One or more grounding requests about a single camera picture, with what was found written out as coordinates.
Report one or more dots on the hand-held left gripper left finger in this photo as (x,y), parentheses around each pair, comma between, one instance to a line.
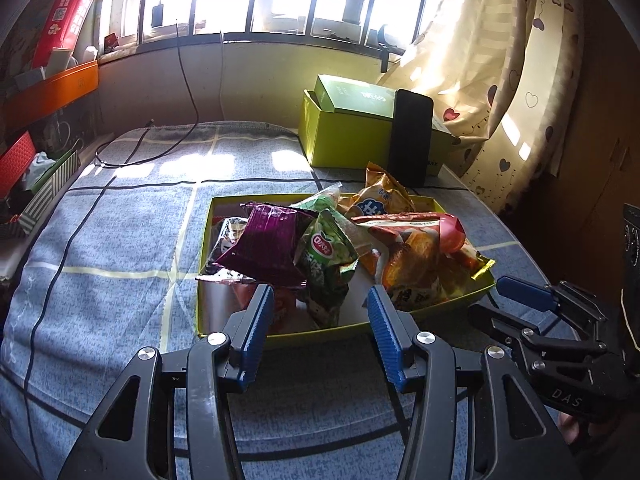
(257,335)

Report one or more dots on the green snack packet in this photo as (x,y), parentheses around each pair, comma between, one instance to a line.
(325,260)

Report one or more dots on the black phone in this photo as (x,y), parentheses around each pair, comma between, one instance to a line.
(410,135)

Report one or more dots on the tall red carton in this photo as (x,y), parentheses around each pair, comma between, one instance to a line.
(70,10)

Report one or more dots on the small white carton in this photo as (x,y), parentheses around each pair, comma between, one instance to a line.
(60,60)

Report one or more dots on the heart-print cream curtain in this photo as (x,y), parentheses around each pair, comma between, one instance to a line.
(500,60)

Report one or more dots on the large orange snack bag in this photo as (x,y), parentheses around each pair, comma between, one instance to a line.
(415,265)

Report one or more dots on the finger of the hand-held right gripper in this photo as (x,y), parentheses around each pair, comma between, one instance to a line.
(522,291)
(500,322)

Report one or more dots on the red dotted box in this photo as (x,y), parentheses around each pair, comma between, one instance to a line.
(17,160)

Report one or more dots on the white plastic bag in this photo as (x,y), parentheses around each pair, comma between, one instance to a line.
(41,167)

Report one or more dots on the purple snack packet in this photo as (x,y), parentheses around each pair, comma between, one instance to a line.
(270,245)

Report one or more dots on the small green box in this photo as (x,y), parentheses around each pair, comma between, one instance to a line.
(355,95)

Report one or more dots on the green striped gift box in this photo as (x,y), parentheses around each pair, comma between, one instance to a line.
(50,192)

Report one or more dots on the person's right hand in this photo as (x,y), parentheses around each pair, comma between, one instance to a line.
(582,427)

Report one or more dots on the yellow-green shallow box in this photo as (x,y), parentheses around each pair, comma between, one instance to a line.
(320,332)

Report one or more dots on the small red box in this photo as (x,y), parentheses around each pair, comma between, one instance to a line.
(111,42)

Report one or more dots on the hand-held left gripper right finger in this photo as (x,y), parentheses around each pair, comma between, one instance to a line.
(382,340)

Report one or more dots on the yellow-green deep box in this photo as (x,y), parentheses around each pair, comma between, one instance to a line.
(345,140)

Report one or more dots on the black clamp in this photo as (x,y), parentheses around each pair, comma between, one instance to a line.
(389,45)

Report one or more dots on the yellow chip bag blue label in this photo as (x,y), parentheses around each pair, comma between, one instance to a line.
(375,200)

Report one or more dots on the wooden cabinet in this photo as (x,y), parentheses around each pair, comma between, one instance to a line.
(600,160)

